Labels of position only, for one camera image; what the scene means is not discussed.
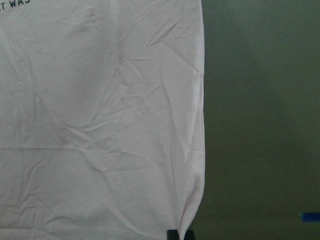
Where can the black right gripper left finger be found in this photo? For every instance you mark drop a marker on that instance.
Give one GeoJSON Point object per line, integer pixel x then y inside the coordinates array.
{"type": "Point", "coordinates": [172, 234]}

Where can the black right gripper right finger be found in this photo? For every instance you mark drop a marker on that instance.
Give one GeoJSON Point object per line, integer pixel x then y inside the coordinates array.
{"type": "Point", "coordinates": [189, 235]}

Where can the pink printed t-shirt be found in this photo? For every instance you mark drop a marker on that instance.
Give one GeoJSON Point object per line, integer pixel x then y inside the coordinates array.
{"type": "Point", "coordinates": [101, 118]}

